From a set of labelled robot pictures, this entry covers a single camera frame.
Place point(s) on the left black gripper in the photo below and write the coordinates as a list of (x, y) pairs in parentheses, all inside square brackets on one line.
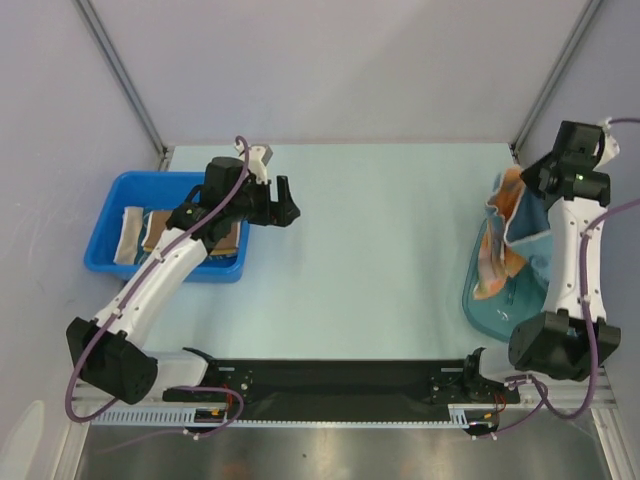
[(280, 213)]

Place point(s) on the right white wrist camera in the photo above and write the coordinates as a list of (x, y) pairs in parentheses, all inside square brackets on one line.
[(607, 147)]

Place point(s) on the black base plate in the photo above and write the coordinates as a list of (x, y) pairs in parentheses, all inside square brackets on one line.
[(348, 389)]

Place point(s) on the blue plastic bin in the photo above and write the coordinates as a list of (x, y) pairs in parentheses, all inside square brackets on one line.
[(154, 191)]

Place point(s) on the white slotted cable duct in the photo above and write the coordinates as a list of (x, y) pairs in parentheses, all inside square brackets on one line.
[(202, 420)]

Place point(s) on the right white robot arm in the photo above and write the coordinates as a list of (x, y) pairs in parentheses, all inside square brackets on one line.
[(571, 335)]

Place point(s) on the aluminium frame rail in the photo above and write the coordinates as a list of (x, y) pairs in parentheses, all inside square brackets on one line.
[(88, 398)]

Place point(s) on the light blue Doraemon towel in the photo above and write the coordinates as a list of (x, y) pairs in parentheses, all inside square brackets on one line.
[(528, 233)]

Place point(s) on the teal beige Doraemon towel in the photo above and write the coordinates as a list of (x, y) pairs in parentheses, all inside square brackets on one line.
[(128, 248)]

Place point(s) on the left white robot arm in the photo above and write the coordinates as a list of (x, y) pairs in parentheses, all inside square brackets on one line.
[(107, 351)]

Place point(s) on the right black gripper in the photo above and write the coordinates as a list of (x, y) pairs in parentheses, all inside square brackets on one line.
[(538, 176)]

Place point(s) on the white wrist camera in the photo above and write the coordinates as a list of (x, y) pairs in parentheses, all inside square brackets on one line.
[(259, 157), (607, 147)]

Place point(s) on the yellow white towel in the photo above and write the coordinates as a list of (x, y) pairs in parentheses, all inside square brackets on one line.
[(154, 223)]

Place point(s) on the orange polka dot towel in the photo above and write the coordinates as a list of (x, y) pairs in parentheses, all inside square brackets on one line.
[(497, 262)]

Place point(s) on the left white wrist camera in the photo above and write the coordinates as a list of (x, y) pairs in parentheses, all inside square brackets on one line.
[(259, 157)]

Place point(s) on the translucent teal basket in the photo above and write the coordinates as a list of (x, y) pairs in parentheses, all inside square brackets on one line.
[(520, 299)]

